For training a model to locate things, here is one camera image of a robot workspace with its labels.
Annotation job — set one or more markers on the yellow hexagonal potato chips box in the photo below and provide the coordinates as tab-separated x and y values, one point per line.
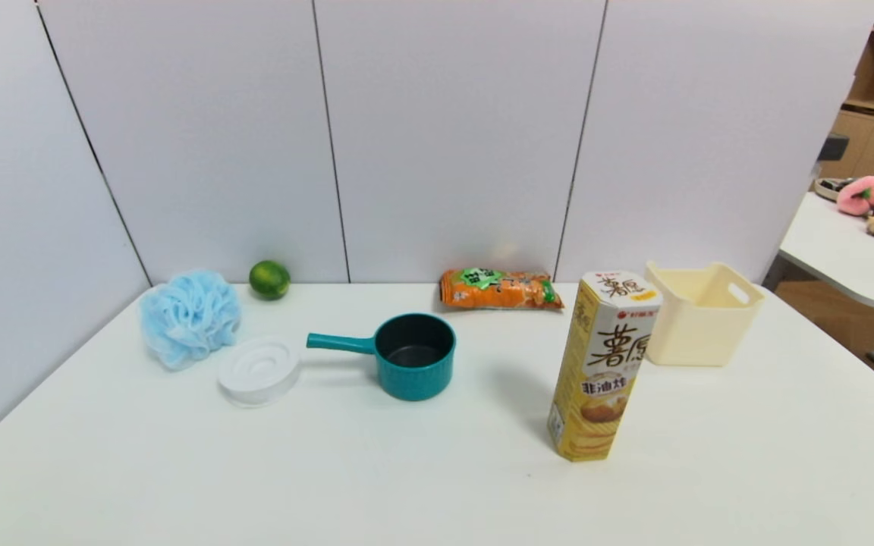
604	371

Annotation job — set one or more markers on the dark grey block object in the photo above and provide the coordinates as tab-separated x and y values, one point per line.
834	146

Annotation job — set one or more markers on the orange snack bag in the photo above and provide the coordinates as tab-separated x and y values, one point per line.
499	291

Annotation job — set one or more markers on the green lime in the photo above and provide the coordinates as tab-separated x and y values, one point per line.
269	280

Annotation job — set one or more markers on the white round plastic lid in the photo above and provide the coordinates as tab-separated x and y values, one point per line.
259	371

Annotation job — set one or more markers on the light blue mesh bath pouf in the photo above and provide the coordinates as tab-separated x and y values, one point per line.
188	318

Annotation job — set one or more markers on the cream plastic basket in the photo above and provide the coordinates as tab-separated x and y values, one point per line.
691	334

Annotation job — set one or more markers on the grey round tray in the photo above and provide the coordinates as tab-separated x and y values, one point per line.
828	188

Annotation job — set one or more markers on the white side table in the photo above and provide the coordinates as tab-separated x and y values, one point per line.
847	258

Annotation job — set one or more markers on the pink plush toy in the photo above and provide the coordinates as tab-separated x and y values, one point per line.
866	194

